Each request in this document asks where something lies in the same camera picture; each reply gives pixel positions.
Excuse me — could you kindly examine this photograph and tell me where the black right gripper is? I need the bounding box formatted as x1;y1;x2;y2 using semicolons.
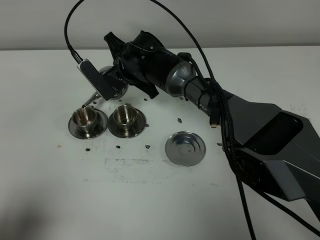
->
103;31;159;99

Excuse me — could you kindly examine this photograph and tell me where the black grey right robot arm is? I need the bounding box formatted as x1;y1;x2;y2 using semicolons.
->
104;31;320;212

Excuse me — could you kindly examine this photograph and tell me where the right stainless steel teacup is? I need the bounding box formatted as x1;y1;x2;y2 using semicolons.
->
112;104;138;131

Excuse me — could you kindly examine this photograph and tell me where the stainless steel teacup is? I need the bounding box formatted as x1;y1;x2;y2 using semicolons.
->
112;104;138;131
71;106;98;132

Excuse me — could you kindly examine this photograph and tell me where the right stainless steel saucer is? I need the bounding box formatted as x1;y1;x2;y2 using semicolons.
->
108;108;147;139

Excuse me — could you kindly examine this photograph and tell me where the left stainless steel saucer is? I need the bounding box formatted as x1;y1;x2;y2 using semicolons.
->
68;106;108;140

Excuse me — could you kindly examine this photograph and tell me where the left stainless steel teacup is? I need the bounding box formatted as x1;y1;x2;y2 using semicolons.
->
71;106;98;132

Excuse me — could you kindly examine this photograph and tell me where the stainless steel teapot saucer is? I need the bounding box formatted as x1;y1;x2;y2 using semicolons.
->
165;131;206;167

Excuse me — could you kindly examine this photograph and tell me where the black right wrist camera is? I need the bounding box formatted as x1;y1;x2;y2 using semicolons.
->
77;58;115;101

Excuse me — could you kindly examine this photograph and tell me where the black braided cable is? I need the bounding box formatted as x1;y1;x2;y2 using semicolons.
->
64;0;320;240

